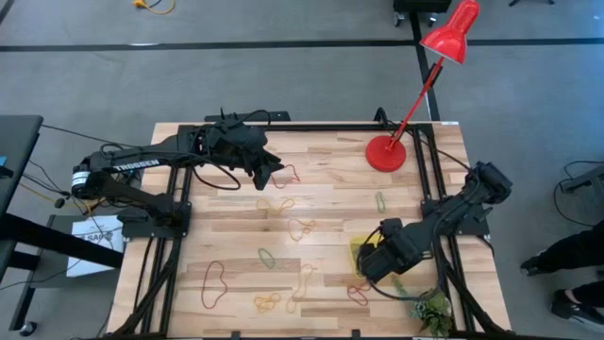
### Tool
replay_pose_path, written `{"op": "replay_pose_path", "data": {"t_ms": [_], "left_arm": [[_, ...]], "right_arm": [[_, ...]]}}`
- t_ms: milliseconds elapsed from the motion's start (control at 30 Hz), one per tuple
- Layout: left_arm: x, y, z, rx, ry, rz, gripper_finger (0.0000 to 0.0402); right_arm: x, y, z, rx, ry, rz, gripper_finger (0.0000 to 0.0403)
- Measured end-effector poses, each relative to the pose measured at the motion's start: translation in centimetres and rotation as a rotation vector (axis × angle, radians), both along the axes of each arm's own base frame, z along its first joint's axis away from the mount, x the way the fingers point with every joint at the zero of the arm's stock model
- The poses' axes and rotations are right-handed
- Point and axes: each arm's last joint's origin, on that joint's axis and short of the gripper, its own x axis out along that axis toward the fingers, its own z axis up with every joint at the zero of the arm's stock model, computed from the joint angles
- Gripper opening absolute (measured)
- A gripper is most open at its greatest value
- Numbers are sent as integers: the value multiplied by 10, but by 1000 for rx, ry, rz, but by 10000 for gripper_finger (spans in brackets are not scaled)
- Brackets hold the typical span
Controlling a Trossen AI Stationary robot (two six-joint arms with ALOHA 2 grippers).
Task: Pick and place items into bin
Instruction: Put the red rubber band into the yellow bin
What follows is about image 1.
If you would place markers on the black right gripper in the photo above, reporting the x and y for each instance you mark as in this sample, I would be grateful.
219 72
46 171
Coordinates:
396 250

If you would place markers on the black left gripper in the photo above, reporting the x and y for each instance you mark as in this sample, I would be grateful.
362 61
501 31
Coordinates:
236 144

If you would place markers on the long yellow rubber band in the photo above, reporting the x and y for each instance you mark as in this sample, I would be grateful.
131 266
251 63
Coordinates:
290 307

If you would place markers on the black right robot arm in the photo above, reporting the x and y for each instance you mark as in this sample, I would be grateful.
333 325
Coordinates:
453 208

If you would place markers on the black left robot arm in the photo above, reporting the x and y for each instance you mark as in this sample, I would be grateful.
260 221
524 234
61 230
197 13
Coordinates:
141 163

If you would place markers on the yellow plastic bin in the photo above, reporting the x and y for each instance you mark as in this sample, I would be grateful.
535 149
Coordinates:
355 245

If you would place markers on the green rubber band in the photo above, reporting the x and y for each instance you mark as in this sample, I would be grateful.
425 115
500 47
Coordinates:
271 264
377 200

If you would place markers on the green artificial potted plant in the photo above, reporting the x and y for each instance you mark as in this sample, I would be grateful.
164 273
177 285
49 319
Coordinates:
431 311

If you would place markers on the red desk lamp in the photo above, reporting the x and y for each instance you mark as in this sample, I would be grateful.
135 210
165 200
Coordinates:
386 153

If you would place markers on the large red rubber band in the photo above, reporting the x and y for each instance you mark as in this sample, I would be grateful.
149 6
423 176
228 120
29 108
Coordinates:
203 293

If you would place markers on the person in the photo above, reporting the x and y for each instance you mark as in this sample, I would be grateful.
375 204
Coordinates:
575 248

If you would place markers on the white paper sign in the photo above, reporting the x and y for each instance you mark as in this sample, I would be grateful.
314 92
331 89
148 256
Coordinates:
94 236

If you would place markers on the black equipment stand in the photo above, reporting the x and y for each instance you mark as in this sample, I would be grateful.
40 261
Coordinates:
585 181

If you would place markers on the black wheeled cart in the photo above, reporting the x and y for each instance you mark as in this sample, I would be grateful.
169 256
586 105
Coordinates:
420 5

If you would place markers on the black side desk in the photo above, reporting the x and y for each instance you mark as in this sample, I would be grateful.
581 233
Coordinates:
19 141

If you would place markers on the black aluminium table frame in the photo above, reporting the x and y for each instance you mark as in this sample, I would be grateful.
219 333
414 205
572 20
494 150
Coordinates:
311 127

